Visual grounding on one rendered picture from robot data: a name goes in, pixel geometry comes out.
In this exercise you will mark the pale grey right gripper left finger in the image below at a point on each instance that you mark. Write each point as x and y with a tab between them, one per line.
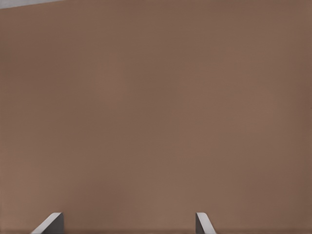
54	223

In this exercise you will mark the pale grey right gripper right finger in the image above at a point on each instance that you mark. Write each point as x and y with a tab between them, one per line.
201	223

